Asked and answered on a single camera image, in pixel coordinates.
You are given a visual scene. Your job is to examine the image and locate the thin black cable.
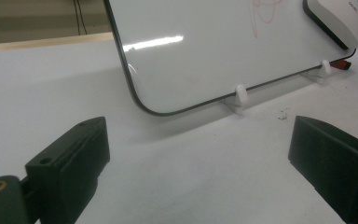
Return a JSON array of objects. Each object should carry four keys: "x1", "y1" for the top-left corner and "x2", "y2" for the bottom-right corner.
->
[
  {"x1": 73, "y1": 0, "x2": 81, "y2": 36},
  {"x1": 76, "y1": 0, "x2": 89, "y2": 35}
]

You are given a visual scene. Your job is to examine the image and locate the white whiteboard eraser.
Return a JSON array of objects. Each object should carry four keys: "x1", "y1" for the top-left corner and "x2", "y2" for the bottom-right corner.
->
[{"x1": 302, "y1": 0, "x2": 358, "y2": 50}]

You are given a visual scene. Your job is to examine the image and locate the red marker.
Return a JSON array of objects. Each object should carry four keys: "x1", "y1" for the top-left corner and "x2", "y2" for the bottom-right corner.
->
[{"x1": 329, "y1": 60, "x2": 352, "y2": 72}]

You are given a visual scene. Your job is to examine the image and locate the clear plastic board stand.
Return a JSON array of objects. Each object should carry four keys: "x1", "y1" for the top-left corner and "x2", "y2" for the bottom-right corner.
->
[
  {"x1": 222, "y1": 84, "x2": 251, "y2": 117},
  {"x1": 302, "y1": 59, "x2": 333, "y2": 86}
]

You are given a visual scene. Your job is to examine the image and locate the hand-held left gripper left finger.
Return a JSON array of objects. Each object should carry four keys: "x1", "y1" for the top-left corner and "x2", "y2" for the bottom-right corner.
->
[{"x1": 25, "y1": 116, "x2": 111, "y2": 224}]

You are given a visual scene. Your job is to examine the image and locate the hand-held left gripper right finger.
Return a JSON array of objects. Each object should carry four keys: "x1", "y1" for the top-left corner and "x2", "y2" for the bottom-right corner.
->
[{"x1": 287, "y1": 115, "x2": 358, "y2": 224}]

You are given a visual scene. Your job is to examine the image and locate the white whiteboard with dark rim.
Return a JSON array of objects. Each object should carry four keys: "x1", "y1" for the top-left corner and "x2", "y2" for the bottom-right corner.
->
[{"x1": 103, "y1": 0, "x2": 357, "y2": 118}]

